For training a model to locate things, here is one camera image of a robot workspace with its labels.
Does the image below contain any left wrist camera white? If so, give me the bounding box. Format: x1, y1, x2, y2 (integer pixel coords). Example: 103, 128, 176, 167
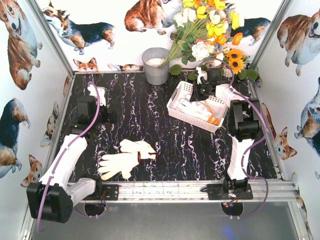
87, 84, 106, 106

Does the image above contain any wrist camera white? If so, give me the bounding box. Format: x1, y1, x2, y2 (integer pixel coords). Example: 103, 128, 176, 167
87, 84, 106, 106
195, 66, 208, 85

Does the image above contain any yellow dotted knit glove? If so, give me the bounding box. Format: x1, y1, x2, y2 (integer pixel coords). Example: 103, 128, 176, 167
175, 94, 198, 112

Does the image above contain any white plastic storage basket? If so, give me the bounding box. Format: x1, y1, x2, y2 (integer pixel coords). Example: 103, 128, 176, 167
166, 81, 228, 133

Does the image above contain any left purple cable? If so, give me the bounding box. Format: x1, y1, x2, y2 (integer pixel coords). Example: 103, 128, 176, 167
36, 81, 101, 234

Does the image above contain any sunflower pot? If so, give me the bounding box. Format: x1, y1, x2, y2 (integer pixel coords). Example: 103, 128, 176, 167
222, 48, 250, 75

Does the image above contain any cream leather glove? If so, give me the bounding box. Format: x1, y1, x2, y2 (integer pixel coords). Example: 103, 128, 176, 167
119, 139, 159, 160
98, 152, 141, 181

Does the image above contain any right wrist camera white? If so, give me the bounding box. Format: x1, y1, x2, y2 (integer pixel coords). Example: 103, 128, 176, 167
195, 66, 208, 85

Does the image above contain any white knit glove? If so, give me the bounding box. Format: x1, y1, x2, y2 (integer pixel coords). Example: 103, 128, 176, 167
181, 102, 220, 126

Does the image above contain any cream leather glove front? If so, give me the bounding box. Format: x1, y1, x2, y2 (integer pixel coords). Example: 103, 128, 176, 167
98, 152, 141, 181

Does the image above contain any artificial flower bouquet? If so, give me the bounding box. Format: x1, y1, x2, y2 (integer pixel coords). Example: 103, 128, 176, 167
161, 0, 245, 66

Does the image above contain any cream leather glove rear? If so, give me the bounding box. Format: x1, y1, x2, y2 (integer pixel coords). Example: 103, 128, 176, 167
119, 139, 159, 160

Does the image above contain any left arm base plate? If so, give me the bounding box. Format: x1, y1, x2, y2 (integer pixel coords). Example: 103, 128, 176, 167
91, 184, 120, 201

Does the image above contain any grey metal bucket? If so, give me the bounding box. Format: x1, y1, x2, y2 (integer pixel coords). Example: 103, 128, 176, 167
141, 47, 169, 86

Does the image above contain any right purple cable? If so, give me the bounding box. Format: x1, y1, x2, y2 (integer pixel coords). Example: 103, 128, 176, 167
197, 57, 270, 218

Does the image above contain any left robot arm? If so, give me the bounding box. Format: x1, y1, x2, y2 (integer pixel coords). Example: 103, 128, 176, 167
26, 94, 119, 223

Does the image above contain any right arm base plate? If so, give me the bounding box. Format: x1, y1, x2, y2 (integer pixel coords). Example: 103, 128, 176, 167
206, 184, 254, 200

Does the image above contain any purple cable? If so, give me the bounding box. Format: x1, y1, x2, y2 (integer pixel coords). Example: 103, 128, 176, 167
197, 57, 270, 218
36, 81, 101, 234

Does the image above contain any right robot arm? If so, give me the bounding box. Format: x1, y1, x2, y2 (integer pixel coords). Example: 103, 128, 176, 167
190, 67, 264, 193

